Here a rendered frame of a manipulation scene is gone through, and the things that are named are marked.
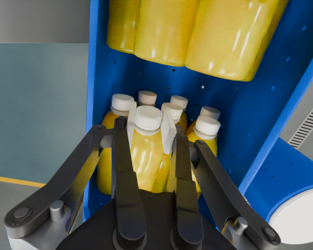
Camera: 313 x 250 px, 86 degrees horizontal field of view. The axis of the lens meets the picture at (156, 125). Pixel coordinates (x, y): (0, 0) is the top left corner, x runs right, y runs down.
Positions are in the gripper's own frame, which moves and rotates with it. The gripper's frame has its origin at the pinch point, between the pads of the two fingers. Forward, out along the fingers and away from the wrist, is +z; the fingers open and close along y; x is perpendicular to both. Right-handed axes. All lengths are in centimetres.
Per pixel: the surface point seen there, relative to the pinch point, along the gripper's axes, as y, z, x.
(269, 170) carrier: 48, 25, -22
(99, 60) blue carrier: -8.4, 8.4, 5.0
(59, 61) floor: -63, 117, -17
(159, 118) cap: 1.3, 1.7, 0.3
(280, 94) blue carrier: 17.8, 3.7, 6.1
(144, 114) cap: -0.6, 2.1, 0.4
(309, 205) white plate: 54, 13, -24
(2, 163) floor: -119, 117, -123
